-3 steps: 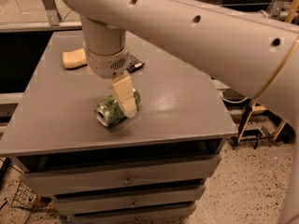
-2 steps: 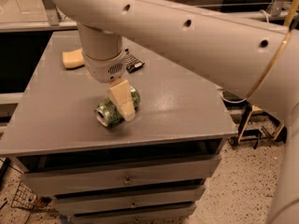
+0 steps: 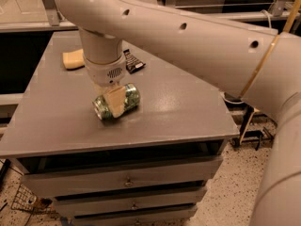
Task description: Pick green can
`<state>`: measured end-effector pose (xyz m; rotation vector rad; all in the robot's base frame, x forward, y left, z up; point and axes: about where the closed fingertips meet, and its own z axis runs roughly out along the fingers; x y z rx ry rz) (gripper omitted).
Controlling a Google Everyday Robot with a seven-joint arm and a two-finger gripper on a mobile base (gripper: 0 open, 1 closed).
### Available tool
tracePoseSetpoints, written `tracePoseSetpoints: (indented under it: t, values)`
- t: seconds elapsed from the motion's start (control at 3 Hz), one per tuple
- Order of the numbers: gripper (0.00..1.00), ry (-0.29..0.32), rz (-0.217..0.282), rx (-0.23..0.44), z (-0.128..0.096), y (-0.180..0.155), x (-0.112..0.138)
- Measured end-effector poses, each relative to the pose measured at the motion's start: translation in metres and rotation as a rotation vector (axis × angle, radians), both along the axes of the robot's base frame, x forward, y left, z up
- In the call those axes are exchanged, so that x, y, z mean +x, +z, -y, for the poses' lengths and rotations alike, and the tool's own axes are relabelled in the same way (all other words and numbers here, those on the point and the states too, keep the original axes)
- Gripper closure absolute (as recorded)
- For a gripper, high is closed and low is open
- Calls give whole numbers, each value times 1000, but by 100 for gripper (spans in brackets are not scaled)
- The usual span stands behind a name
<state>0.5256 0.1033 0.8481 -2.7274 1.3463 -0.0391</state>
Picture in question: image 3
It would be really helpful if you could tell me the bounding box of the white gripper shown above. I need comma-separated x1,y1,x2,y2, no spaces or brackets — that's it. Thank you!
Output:
83,53,126,118

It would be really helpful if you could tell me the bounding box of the green soda can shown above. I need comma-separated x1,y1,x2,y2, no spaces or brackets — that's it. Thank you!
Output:
93,83,140,120

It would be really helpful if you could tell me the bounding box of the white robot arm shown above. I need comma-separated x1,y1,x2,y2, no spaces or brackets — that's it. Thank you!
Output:
55,0,301,226

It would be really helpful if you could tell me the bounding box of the black snack packet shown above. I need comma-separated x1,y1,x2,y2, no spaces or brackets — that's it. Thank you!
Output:
123,49,145,73

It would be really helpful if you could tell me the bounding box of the yellow sponge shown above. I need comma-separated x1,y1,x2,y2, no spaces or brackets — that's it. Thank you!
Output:
62,49,84,70

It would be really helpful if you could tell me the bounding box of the grey drawer cabinet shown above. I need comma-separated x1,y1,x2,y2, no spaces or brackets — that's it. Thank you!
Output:
0,32,238,226

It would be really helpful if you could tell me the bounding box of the metal railing frame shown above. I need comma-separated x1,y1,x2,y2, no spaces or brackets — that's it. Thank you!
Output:
0,0,295,32

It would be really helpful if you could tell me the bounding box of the wire basket on floor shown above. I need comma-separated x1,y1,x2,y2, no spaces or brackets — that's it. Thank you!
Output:
11,185,53,214

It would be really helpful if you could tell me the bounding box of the white cable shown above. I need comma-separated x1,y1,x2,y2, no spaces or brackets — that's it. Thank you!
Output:
261,9,273,30

